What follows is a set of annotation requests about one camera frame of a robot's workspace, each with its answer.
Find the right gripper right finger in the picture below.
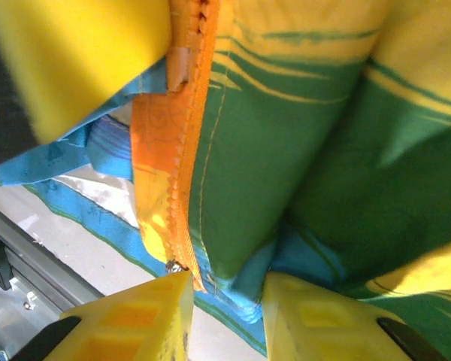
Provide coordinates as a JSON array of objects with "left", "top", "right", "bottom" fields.
[{"left": 261, "top": 271, "right": 451, "bottom": 361}]

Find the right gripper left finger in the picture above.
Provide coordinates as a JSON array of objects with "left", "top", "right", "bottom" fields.
[{"left": 18, "top": 270, "right": 195, "bottom": 361}]

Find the rainbow striped jacket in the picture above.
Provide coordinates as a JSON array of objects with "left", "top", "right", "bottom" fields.
[{"left": 0, "top": 0, "right": 451, "bottom": 361}]

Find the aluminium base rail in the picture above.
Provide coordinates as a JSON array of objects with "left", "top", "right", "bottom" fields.
[{"left": 0, "top": 202, "right": 104, "bottom": 361}]

